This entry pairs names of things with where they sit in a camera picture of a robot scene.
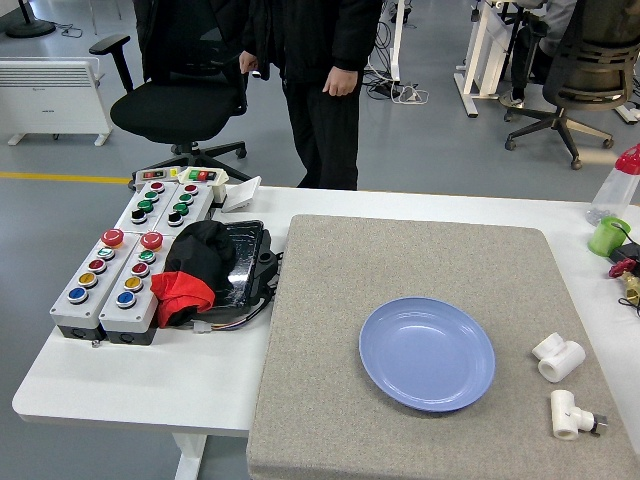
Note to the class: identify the person's left hand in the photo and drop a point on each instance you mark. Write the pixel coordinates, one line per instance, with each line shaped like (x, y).
(342, 82)

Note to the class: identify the person's right hand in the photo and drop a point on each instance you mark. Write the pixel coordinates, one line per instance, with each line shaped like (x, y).
(248, 61)

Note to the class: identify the plain white pipe tee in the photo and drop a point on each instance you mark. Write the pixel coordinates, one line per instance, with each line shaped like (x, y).
(562, 360)

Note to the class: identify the white pipe tee metal nipple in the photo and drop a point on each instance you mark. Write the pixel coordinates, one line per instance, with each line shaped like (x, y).
(564, 415)

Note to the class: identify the blue round plate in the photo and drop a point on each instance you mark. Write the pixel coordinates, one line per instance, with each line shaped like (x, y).
(425, 360)

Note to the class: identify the white desk leg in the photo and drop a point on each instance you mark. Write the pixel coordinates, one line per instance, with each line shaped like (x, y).
(396, 45)

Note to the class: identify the black office chair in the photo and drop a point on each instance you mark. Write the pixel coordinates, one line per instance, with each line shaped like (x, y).
(165, 110)

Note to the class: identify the white office desk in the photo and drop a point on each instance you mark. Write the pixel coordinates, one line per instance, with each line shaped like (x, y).
(480, 60)

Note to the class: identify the four-button grey control box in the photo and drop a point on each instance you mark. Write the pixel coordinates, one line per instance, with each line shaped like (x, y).
(196, 206)
(131, 206)

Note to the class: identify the black cloth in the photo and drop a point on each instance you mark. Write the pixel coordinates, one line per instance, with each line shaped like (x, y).
(200, 250)

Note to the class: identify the grey-brown table mat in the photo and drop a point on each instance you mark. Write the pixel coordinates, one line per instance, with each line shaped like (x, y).
(350, 280)

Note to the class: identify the black plastic tray device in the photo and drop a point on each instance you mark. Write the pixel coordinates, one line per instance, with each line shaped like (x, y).
(246, 260)

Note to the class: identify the white panel heater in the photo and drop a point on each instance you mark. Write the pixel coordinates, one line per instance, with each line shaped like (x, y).
(50, 100)

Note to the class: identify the black round stand base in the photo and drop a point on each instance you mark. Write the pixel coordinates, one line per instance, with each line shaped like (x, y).
(30, 27)

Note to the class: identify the seated person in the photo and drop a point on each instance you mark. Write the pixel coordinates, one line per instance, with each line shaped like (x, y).
(560, 20)

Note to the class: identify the red cloth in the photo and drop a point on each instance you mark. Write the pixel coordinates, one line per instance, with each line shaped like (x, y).
(175, 290)

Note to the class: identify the grey mesh office chair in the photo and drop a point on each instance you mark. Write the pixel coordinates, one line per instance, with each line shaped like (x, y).
(590, 75)

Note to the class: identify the five-button grey control box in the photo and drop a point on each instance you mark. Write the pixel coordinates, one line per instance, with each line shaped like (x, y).
(85, 302)
(120, 316)

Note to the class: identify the clear bottle red cap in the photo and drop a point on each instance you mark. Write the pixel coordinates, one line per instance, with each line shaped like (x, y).
(617, 190)

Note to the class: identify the green plastic cup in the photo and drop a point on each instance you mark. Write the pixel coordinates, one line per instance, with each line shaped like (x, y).
(602, 240)

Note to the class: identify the small black box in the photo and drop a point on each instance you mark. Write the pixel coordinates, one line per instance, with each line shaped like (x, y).
(630, 252)

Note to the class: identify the white table leg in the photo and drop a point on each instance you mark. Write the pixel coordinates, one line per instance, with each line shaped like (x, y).
(187, 460)

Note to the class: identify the white wall switch panel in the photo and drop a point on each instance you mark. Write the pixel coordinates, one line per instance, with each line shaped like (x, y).
(242, 192)

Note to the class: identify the white green-red switch box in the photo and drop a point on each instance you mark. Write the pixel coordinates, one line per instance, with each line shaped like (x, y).
(220, 190)

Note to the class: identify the grey red-green switch box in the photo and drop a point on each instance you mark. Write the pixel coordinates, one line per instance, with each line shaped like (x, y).
(150, 175)

